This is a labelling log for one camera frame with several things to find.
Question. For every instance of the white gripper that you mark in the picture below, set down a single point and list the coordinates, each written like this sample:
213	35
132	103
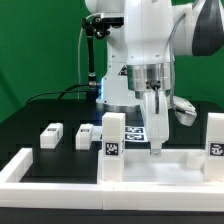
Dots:
155	118

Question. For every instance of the white desk top tray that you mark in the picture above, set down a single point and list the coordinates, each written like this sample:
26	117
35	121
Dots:
173	166

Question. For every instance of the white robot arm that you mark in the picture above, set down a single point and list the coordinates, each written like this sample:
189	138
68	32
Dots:
143	39

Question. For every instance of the fiducial marker sheet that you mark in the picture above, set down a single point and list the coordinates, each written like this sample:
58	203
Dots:
132	134

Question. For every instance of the white U-shaped fence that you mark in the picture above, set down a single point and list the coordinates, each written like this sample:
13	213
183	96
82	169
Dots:
104	195

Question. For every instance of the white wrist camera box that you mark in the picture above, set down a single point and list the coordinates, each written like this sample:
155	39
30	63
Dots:
186	112

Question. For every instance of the silver camera on mount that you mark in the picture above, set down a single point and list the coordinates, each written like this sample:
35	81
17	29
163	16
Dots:
112	20

